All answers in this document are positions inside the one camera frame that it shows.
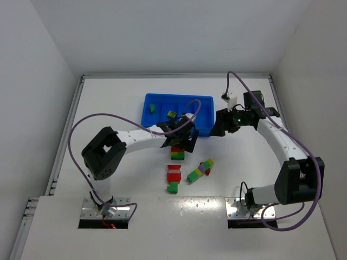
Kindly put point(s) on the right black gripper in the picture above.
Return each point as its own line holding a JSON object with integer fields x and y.
{"x": 223, "y": 122}

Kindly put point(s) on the blue compartment tray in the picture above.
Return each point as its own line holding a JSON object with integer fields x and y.
{"x": 179, "y": 103}

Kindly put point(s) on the green yellow purple lego bar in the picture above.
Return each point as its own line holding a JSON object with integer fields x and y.
{"x": 204, "y": 168}

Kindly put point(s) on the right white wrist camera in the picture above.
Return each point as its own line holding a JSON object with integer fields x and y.
{"x": 230, "y": 99}

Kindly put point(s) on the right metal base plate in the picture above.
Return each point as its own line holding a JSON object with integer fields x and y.
{"x": 236, "y": 211}

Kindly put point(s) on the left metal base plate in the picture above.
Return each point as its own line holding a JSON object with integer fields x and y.
{"x": 90, "y": 210}

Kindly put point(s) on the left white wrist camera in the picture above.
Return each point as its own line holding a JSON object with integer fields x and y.
{"x": 188, "y": 117}

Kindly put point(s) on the red yellow green lego stack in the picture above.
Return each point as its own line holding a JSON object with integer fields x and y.
{"x": 177, "y": 153}

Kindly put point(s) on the green lego brick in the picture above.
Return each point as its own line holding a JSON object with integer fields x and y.
{"x": 172, "y": 188}

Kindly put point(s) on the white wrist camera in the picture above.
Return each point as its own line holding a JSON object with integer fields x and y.
{"x": 230, "y": 99}
{"x": 188, "y": 117}

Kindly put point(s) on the green square lego tile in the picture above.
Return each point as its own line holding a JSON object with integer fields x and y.
{"x": 152, "y": 108}

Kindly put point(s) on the metal base plate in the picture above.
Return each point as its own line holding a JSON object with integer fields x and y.
{"x": 236, "y": 211}
{"x": 90, "y": 210}

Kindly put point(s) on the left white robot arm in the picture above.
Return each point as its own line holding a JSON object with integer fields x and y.
{"x": 105, "y": 151}

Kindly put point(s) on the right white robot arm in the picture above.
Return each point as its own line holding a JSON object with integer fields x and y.
{"x": 297, "y": 181}

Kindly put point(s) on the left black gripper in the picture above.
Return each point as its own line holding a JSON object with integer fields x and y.
{"x": 181, "y": 138}

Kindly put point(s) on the yellow printed lego brick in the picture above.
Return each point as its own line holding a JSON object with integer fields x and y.
{"x": 171, "y": 114}

